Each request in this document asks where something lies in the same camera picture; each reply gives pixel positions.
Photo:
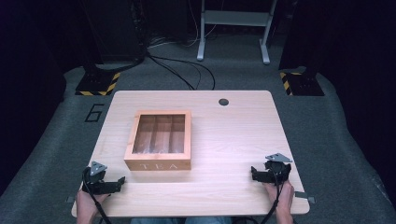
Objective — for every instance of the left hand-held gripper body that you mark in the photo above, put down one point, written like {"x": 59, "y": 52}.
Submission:
{"x": 95, "y": 177}

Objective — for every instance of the wooden tea box glass lid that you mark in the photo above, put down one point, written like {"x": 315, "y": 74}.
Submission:
{"x": 162, "y": 163}

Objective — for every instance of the person's legs in jeans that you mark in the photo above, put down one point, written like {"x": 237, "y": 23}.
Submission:
{"x": 180, "y": 221}

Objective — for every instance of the black stand base striped edge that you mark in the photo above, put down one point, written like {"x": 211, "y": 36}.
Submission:
{"x": 98, "y": 83}
{"x": 303, "y": 84}

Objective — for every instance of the black equipment cabinet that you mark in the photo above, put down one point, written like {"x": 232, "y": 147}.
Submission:
{"x": 115, "y": 28}

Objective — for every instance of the person's right hand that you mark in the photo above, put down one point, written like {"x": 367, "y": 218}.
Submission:
{"x": 283, "y": 196}

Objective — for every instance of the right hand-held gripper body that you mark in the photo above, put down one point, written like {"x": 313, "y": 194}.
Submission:
{"x": 278, "y": 169}

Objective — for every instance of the white metal stand frame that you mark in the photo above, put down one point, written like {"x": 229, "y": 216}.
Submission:
{"x": 236, "y": 18}

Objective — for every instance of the grey table edge bracket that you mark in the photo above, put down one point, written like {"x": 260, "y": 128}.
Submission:
{"x": 305, "y": 196}

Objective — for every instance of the person's left hand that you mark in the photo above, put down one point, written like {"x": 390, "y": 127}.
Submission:
{"x": 87, "y": 203}

